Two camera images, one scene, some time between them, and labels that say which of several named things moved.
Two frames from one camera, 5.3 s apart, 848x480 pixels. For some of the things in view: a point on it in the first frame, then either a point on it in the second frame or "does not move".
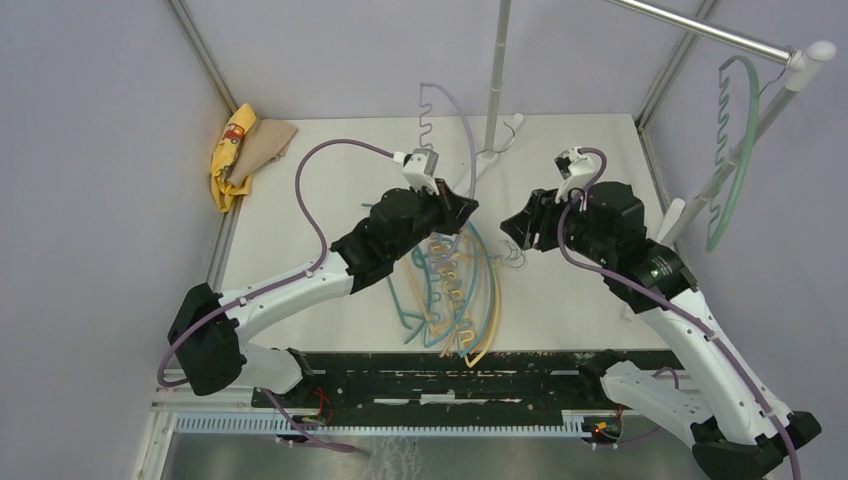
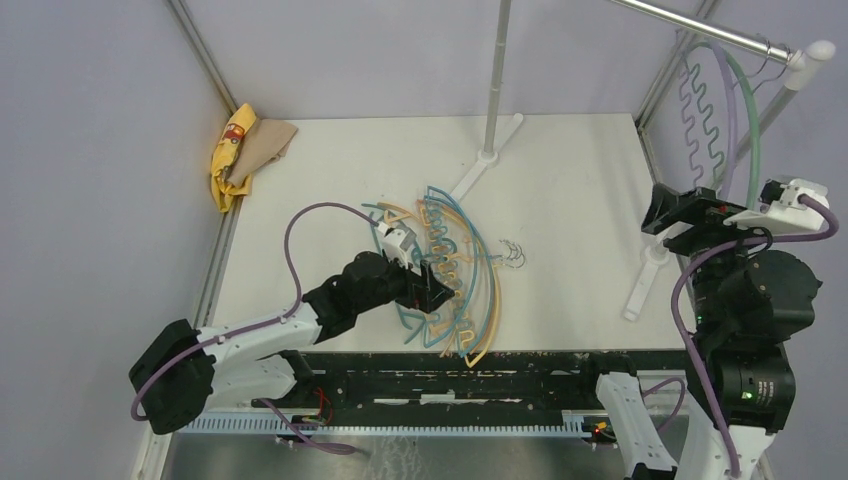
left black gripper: (455, 209) → (426, 294)
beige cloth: (263, 141) does not move
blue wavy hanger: (473, 285) → (460, 252)
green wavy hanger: (738, 119) → (694, 56)
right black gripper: (522, 225) → (700, 204)
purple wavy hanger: (449, 133) → (691, 132)
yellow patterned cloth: (225, 156) does not move
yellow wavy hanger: (469, 336) does not move
